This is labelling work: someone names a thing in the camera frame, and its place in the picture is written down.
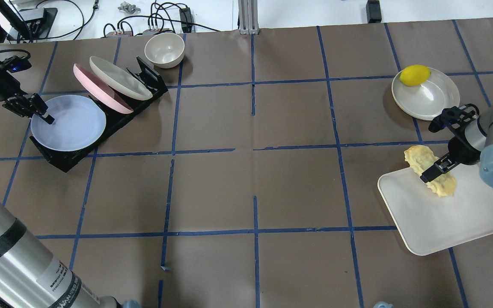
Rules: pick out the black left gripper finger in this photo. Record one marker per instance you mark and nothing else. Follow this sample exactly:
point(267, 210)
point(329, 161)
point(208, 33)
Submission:
point(20, 107)
point(35, 105)

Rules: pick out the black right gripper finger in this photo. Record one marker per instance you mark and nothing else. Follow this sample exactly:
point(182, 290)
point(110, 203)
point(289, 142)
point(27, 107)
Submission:
point(454, 118)
point(442, 166)

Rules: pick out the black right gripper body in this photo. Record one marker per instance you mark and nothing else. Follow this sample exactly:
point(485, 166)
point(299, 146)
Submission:
point(461, 153)

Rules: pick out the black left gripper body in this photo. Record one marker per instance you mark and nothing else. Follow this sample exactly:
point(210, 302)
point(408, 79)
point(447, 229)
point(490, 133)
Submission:
point(1, 87)

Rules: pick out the yellow bread loaf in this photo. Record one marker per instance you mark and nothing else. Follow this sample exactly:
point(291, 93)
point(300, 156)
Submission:
point(420, 158)

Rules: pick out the light blue plate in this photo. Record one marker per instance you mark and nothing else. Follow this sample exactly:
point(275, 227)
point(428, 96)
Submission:
point(77, 123)

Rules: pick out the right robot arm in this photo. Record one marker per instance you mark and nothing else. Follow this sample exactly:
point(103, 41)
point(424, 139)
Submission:
point(472, 142)

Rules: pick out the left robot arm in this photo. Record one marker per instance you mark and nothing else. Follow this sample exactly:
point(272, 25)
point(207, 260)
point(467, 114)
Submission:
point(30, 274)

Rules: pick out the white shallow bowl plate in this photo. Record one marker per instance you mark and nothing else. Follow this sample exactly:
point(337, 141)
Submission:
point(428, 99)

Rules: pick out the pink plate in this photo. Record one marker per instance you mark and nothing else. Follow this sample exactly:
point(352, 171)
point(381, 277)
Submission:
point(100, 90)

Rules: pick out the cream white plate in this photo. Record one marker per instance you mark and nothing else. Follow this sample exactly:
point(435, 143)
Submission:
point(119, 79)

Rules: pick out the yellow lemon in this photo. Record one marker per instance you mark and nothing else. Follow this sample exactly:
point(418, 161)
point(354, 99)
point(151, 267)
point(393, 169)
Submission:
point(414, 75)

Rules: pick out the white rectangular tray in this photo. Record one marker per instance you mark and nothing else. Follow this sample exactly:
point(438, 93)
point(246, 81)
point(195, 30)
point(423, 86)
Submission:
point(428, 223)

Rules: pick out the black dish rack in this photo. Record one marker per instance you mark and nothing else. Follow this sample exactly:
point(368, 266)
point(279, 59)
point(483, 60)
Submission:
point(115, 121)

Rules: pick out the cream deep bowl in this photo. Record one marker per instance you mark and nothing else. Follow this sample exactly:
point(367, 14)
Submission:
point(165, 50)

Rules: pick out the black power adapter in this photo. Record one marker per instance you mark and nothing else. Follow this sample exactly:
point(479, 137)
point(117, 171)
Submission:
point(186, 20)

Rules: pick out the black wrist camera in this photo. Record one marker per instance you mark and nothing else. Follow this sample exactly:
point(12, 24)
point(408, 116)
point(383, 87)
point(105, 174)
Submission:
point(16, 64)

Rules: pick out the aluminium frame post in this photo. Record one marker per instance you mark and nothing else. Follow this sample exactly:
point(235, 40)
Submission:
point(248, 17)

